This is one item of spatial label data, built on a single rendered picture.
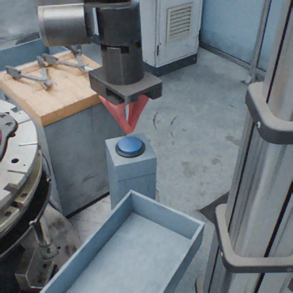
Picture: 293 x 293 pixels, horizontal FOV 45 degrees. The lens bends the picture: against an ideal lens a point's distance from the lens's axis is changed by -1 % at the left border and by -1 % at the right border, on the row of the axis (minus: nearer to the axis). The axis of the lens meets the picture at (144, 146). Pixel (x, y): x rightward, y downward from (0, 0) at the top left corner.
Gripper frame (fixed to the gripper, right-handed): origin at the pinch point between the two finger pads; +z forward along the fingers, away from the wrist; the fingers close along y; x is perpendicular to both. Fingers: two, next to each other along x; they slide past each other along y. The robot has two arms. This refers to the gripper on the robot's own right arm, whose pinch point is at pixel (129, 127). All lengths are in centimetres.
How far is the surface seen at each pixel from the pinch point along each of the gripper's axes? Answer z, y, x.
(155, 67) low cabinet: 92, -166, 138
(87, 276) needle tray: 5.4, 15.2, -17.7
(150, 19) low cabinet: 54, -168, 136
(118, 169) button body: 5.1, 2.0, -4.1
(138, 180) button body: 8.7, 3.0, -0.9
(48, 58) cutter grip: -3.2, -27.5, 0.0
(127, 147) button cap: 3.0, 0.7, -1.0
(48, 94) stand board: -0.2, -18.9, -4.8
